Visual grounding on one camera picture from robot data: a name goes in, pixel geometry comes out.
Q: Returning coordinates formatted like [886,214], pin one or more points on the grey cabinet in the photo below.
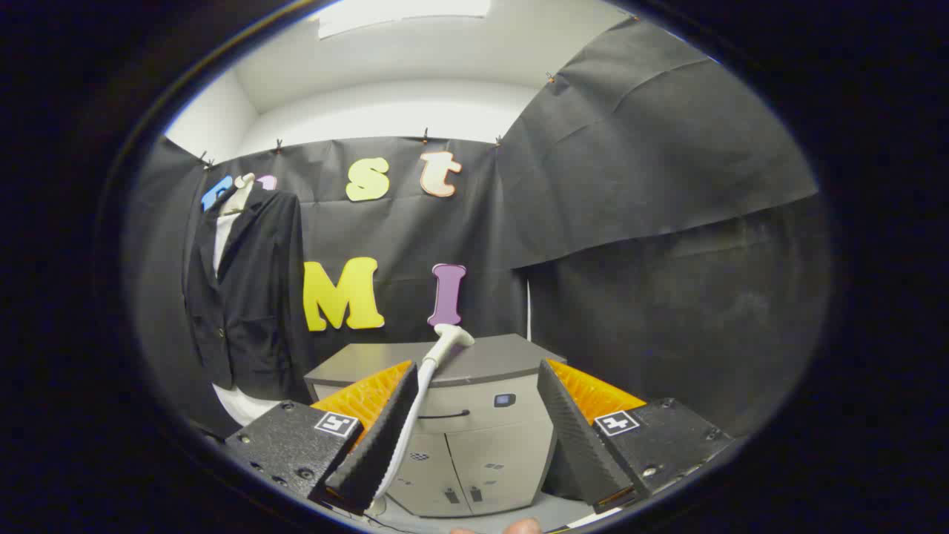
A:
[482,445]

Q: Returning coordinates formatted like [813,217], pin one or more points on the black suit jacket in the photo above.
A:
[252,297]

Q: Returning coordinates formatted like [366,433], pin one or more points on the white garment steamer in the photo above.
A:
[448,340]

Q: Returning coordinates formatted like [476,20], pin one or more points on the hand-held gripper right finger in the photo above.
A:
[574,437]

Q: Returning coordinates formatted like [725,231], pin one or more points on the black backdrop cloth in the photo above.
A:
[667,148]

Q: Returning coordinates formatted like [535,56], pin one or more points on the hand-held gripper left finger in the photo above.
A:
[378,445]

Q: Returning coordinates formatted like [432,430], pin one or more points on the white clothes hanger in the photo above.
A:
[239,194]

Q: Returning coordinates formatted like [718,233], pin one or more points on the ceiling light panel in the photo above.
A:
[400,13]

